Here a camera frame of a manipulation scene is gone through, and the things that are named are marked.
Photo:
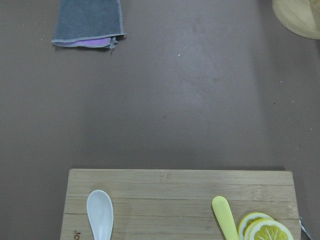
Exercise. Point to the white ceramic spoon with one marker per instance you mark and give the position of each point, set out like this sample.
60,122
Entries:
100,214

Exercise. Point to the wooden cutting board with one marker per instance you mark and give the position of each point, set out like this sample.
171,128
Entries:
176,204

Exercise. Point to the yellow plastic knife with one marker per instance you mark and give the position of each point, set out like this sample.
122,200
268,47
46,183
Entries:
224,216

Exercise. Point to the grey folded cloth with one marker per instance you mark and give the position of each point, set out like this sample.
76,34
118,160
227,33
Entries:
88,23

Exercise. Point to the lemon slice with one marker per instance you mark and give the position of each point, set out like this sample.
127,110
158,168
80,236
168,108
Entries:
249,219
270,230

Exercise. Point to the wooden mug tree stand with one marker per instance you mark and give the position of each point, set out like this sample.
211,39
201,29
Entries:
301,17

